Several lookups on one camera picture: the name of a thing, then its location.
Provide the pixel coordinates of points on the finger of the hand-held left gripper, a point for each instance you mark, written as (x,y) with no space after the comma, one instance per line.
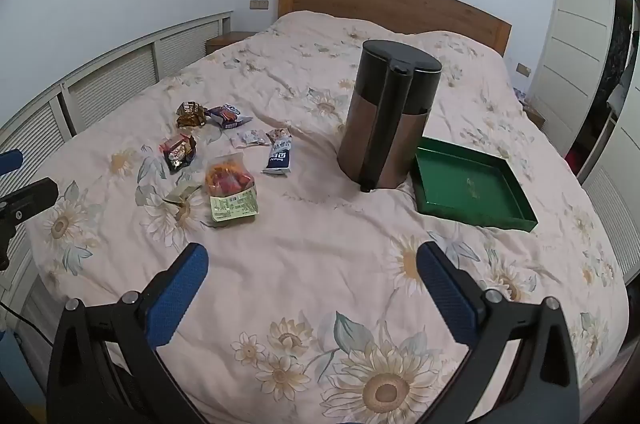
(10,160)
(30,196)

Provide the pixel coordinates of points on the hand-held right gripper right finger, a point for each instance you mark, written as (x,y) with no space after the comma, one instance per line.
(445,289)

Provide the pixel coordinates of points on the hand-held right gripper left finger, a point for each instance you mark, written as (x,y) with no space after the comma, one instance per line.
(180,289)

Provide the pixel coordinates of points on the pale green snack packet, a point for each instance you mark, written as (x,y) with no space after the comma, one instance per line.
(184,194)

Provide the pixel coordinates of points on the green tray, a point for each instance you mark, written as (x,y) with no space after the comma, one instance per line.
(465,189)

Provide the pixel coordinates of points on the orange snack bag green label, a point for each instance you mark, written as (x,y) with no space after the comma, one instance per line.
(232,189)

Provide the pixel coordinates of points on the dark red snack packet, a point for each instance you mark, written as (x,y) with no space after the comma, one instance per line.
(178,153)

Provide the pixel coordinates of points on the pink clear snack packet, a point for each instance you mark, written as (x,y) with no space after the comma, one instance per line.
(250,138)

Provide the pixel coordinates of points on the blue white long snack packet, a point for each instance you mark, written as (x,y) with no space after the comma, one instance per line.
(278,153)

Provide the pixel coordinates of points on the white slatted radiator cover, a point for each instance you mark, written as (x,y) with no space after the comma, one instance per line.
(110,79)

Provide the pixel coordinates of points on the floral bed blanket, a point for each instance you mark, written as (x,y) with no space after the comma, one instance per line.
(320,234)

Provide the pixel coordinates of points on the brown gold snack packet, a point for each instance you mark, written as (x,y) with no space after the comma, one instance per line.
(191,114)

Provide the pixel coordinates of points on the brown black trash can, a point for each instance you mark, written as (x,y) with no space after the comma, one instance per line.
(387,119)

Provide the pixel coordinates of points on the blue purple snack packet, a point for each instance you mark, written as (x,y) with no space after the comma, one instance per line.
(227,115)

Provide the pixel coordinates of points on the wooden bedside table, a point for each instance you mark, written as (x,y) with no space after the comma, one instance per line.
(227,40)

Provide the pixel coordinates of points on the white wardrobe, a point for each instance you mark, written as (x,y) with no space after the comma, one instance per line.
(575,29)

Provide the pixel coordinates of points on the wall socket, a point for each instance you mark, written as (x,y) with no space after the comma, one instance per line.
(523,70)
(259,4)

